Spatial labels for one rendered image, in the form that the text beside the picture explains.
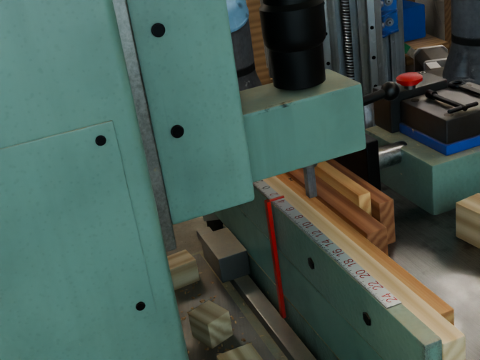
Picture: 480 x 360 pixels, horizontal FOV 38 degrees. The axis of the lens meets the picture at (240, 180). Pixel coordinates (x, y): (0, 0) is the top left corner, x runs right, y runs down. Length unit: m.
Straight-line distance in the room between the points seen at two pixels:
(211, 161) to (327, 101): 0.14
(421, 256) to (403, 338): 0.19
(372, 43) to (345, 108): 0.76
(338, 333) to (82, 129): 0.30
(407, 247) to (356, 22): 0.80
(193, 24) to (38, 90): 0.14
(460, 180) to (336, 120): 0.18
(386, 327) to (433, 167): 0.25
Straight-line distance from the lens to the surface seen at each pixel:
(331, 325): 0.67
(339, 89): 0.67
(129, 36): 0.55
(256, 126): 0.64
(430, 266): 0.70
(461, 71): 1.40
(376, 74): 1.45
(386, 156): 0.80
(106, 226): 0.55
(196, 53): 0.57
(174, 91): 0.57
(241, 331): 0.80
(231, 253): 0.85
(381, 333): 0.58
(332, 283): 0.63
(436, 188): 0.77
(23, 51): 0.50
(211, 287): 0.88
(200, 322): 0.78
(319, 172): 0.78
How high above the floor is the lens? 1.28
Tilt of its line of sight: 25 degrees down
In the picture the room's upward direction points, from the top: 9 degrees counter-clockwise
